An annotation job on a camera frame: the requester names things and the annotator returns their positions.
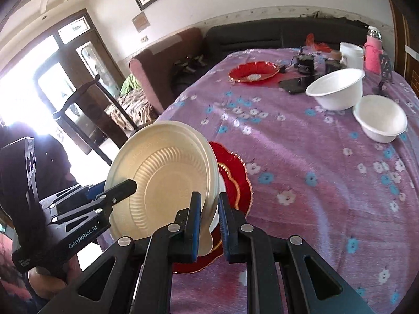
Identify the black device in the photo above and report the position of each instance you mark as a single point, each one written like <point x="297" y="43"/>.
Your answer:
<point x="304" y="63"/>

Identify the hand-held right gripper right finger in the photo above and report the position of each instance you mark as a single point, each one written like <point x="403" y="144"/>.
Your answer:
<point x="226" y="232"/>

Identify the black phone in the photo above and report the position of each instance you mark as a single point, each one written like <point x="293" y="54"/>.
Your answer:
<point x="294" y="86"/>

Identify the green cloth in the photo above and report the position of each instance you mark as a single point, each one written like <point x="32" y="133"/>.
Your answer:
<point x="131" y="85"/>

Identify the person's dark top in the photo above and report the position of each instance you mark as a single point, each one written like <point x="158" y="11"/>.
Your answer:
<point x="55" y="157"/>

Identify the black sofa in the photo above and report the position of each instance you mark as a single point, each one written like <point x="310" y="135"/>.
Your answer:
<point x="245" y="36"/>

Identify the brown pink armchair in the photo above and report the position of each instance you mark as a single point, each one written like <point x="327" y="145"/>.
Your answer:
<point x="157" y="65"/>

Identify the red plastic bag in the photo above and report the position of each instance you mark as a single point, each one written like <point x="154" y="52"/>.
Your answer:
<point x="316" y="44"/>

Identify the white disposable plate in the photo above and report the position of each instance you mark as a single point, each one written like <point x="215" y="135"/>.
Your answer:
<point x="214" y="227"/>
<point x="157" y="170"/>

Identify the small white bowl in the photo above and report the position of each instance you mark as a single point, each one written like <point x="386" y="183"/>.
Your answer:
<point x="379" y="117"/>

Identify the large white bowl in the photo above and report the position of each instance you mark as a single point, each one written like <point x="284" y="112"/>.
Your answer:
<point x="337" y="95"/>

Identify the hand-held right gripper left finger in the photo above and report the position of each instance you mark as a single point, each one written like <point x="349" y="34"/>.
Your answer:
<point x="193" y="232"/>

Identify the patterned blanket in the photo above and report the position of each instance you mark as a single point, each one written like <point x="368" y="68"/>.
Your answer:
<point x="134" y="104"/>

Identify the pink bottle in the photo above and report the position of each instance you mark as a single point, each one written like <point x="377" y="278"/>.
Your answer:
<point x="373" y="55"/>

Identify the large red gold-rimmed plate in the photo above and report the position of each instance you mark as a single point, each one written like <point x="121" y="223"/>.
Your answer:
<point x="244" y="186"/>

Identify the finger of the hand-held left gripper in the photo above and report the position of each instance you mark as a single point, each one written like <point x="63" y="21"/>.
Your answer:
<point x="95" y="191"/>
<point x="121" y="189"/>

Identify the person's left hand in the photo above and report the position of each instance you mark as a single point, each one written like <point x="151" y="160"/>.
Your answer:
<point x="42" y="278"/>

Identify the wooden glass door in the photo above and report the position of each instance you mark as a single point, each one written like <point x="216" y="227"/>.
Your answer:
<point x="95" y="59"/>

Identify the purple floral tablecloth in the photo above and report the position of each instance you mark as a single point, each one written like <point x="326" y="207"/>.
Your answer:
<point x="294" y="153"/>

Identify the black wooden chair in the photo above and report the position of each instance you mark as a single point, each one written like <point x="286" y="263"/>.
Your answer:
<point x="81" y="88"/>

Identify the dark cloth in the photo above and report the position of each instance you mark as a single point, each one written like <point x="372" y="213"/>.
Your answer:
<point x="190" y="63"/>

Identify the wall plaque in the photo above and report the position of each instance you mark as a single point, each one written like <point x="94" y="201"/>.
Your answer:
<point x="141" y="22"/>

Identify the white plastic cup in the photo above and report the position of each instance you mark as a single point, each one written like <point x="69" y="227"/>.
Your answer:
<point x="352" y="57"/>

